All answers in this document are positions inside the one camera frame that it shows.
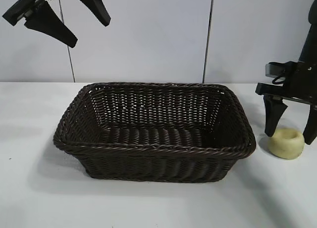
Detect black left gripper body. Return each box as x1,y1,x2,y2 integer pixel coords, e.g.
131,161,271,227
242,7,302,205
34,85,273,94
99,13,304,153
1,0,54,26

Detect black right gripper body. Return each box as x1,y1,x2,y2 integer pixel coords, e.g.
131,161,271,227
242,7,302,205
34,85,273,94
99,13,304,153
255,61,317,108

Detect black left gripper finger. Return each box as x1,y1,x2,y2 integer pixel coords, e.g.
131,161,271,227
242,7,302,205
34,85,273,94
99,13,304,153
67,0,111,28
24,1,78,49

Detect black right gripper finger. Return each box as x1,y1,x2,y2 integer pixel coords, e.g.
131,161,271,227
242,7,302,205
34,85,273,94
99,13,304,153
263,94,289,137
303,106,317,145

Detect pale yellow egg yolk pastry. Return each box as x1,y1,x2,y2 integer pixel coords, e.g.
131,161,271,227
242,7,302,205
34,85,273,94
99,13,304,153
268,128,305,161

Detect dark brown wicker basket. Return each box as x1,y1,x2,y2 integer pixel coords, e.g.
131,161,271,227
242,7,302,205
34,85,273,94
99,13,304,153
52,81,257,183

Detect thin dark vertical strip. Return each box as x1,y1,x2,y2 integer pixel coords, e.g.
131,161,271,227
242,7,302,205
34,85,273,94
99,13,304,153
203,0,215,83
57,0,76,83

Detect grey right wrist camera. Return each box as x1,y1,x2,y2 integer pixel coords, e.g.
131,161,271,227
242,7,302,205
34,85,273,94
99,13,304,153
265,61,297,79

